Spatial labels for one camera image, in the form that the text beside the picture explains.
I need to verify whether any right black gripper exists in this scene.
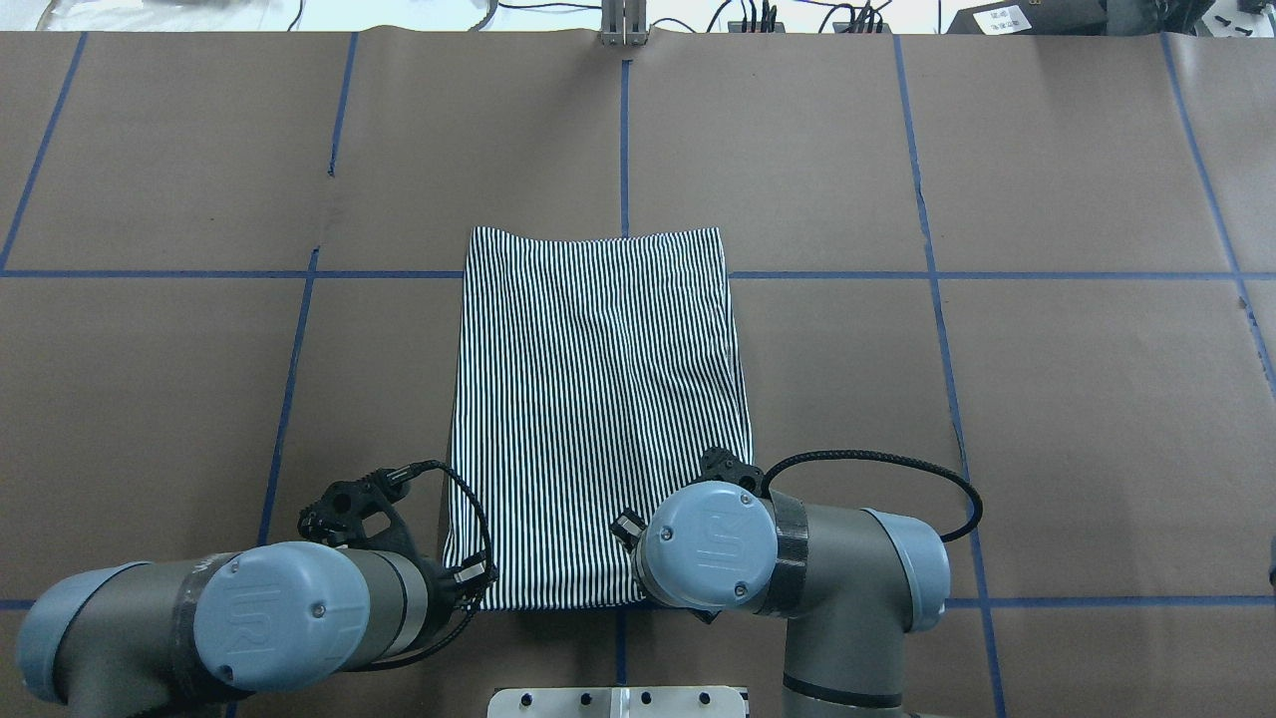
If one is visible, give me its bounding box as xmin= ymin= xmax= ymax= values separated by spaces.
xmin=610 ymin=511 xmax=649 ymax=551

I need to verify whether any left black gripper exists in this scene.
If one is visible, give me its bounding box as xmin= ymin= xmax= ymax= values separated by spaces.
xmin=398 ymin=553 xmax=496 ymax=639

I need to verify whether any navy white striped polo shirt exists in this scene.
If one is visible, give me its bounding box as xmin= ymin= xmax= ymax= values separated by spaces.
xmin=450 ymin=226 xmax=755 ymax=610

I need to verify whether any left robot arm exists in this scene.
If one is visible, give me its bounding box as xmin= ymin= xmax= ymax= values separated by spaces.
xmin=15 ymin=541 xmax=495 ymax=717

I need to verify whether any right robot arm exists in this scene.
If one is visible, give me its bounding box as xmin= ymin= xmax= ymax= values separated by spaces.
xmin=609 ymin=480 xmax=952 ymax=717

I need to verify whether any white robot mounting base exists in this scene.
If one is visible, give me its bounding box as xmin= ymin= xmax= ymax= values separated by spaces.
xmin=486 ymin=685 xmax=752 ymax=717

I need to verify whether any black box with label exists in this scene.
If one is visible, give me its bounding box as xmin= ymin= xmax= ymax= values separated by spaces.
xmin=943 ymin=1 xmax=1108 ymax=36

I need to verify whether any aluminium frame post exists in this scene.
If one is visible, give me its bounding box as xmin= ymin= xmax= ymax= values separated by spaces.
xmin=598 ymin=0 xmax=649 ymax=47

